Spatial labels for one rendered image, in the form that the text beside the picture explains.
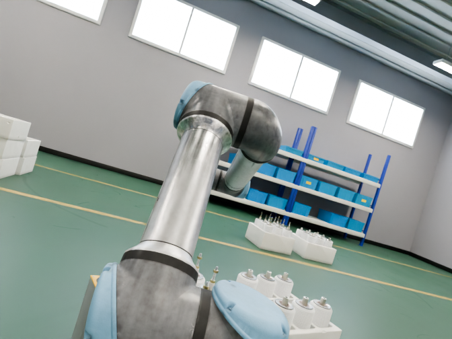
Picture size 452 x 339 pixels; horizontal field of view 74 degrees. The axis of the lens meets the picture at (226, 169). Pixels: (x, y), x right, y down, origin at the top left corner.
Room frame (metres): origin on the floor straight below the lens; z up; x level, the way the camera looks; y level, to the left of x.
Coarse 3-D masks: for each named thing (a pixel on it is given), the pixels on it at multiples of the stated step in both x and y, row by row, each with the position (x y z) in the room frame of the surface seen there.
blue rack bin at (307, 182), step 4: (304, 176) 5.76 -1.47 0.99; (304, 180) 5.77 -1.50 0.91; (308, 180) 5.79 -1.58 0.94; (312, 180) 5.81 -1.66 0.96; (316, 180) 5.82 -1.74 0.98; (300, 184) 5.76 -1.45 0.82; (304, 184) 5.78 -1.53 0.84; (308, 184) 5.80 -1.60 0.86; (312, 184) 5.82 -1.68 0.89; (316, 184) 5.84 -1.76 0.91; (312, 188) 5.82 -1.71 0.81
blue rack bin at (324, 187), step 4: (320, 184) 5.85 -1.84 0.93; (324, 184) 5.87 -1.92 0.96; (328, 184) 5.88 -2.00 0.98; (316, 188) 5.95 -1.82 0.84; (320, 188) 5.86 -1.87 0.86; (324, 188) 5.88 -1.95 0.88; (328, 188) 5.90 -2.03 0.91; (332, 188) 5.91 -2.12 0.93; (324, 192) 5.89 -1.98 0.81; (328, 192) 5.91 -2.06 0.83; (332, 192) 5.92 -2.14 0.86
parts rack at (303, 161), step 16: (288, 160) 6.24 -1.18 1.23; (304, 160) 5.68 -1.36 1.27; (368, 160) 6.66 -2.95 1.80; (256, 176) 5.48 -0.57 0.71; (352, 176) 5.96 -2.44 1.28; (384, 176) 6.13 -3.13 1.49; (320, 192) 5.82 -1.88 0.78; (272, 208) 5.60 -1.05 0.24; (288, 208) 5.68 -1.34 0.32; (352, 208) 6.67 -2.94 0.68; (368, 208) 6.10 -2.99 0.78; (320, 224) 5.87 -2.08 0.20; (368, 224) 6.13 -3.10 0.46
